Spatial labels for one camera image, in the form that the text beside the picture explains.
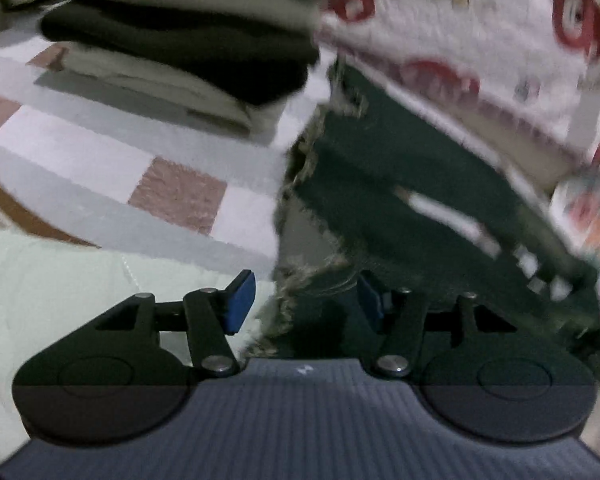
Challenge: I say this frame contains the light green cloth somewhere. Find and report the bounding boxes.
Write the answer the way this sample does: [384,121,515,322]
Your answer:
[0,220,281,461]

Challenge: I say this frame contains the colourful printed bag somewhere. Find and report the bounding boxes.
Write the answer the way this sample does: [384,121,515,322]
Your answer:
[550,170,600,336]

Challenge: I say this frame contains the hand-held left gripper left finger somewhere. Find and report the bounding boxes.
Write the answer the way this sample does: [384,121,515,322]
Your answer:
[75,269,257,377]

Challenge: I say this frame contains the dark denim jeans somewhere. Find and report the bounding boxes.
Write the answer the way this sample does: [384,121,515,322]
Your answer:
[272,60,600,361]

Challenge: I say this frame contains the dark folded garment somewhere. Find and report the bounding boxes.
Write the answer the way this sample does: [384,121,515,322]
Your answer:
[40,0,321,106]

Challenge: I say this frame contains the panda print checkered rug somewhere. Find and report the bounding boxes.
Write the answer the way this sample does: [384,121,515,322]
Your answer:
[0,0,341,271]

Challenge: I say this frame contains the bear print quilt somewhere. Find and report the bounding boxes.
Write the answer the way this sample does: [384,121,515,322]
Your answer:
[315,0,600,161]

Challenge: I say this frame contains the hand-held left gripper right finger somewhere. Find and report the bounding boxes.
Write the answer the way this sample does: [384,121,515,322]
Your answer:
[356,272,537,379]

